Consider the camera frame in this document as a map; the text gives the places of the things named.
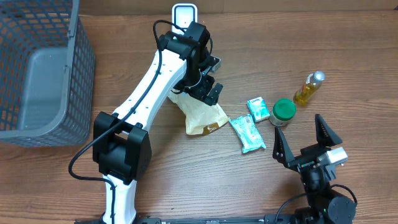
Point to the brown snack pouch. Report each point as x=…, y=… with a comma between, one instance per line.
x=201, y=119

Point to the teal snack bar wrapper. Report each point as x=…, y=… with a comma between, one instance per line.
x=248, y=134

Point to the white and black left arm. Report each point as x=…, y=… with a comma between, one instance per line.
x=121, y=145

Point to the yellow liquid bottle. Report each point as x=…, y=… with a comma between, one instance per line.
x=311, y=85

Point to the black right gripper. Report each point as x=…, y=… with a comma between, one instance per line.
x=305, y=158

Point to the green lid jar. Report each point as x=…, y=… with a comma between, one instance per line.
x=282, y=112

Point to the grey plastic mesh basket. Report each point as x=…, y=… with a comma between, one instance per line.
x=47, y=74

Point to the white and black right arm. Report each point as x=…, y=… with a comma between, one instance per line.
x=336, y=202

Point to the teal tissue pack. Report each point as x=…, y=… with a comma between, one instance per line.
x=258, y=109

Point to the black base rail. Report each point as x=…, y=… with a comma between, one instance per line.
x=267, y=219

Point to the white barcode scanner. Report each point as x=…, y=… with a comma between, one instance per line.
x=183, y=14

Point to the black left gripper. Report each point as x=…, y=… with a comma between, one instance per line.
x=204, y=93

